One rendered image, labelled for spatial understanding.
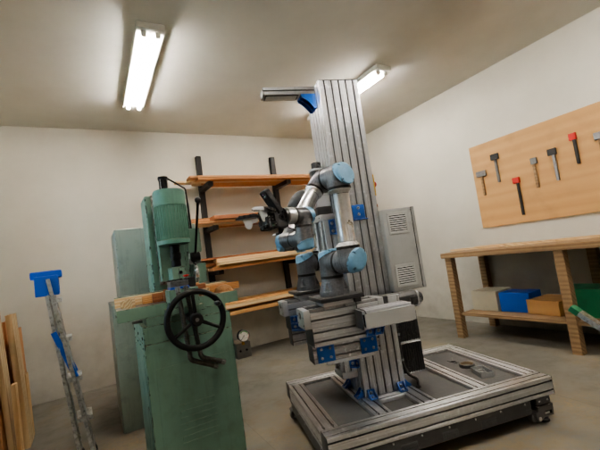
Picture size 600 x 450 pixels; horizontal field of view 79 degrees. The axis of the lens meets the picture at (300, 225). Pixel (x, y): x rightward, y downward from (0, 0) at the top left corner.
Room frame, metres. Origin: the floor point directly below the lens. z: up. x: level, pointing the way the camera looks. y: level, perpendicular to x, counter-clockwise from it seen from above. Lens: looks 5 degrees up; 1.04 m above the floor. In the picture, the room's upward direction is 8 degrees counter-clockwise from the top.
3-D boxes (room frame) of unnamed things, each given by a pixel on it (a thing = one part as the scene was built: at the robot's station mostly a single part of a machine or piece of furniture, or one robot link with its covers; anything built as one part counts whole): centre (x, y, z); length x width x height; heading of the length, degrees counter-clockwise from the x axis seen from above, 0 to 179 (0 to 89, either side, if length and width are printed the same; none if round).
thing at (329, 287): (1.90, -0.13, 0.87); 0.15 x 0.15 x 0.10
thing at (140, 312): (1.95, 0.68, 0.87); 0.61 x 0.30 x 0.06; 119
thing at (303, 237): (1.64, 0.00, 1.11); 0.11 x 0.08 x 0.11; 41
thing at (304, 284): (2.37, 0.00, 0.87); 0.15 x 0.15 x 0.10
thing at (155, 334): (2.16, 0.77, 0.76); 0.57 x 0.45 x 0.09; 29
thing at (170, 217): (2.06, 0.71, 1.35); 0.18 x 0.18 x 0.31
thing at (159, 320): (2.00, 0.69, 0.82); 0.40 x 0.21 x 0.04; 119
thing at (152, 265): (2.31, 0.86, 1.16); 0.22 x 0.22 x 0.72; 29
